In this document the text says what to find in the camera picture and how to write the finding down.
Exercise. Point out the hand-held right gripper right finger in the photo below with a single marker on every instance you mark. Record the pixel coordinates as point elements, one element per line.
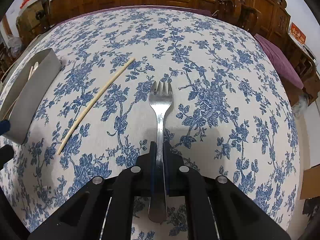
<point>167,177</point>

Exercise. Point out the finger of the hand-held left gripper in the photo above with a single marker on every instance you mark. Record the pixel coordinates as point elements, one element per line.
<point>5,155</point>
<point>3,127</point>

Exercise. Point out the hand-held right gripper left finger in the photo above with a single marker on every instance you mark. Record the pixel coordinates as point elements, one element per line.
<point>153,170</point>

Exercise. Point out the grey metal utensil tray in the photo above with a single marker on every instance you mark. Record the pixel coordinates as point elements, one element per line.
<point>32,100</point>

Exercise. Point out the white plastic fork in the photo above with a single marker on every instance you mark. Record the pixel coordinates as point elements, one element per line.
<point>31,72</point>

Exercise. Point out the metal fork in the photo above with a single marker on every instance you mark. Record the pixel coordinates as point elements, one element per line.
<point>160,105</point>

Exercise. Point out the clear plastic bag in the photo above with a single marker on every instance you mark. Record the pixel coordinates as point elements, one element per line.
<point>13,43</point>

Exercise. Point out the blue floral tablecloth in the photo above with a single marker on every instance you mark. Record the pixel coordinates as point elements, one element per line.
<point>225,92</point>

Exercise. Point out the cardboard box with red print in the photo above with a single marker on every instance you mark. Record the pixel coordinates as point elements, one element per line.
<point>30,2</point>

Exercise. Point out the plain cardboard box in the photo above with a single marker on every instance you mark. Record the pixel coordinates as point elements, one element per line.
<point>311,182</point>

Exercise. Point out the white plastic bag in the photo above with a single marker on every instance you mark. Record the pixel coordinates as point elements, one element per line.
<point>301,105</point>

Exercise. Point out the purple seat cushion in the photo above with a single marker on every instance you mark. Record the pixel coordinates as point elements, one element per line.
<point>280,60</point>

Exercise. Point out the purple table undercloth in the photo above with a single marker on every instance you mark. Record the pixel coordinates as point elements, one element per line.
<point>150,6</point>

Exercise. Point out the carved wooden chair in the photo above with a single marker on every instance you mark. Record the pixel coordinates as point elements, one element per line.
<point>232,10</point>
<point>265,7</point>

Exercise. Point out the red framed sign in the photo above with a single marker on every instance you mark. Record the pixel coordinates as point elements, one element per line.
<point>297,32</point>

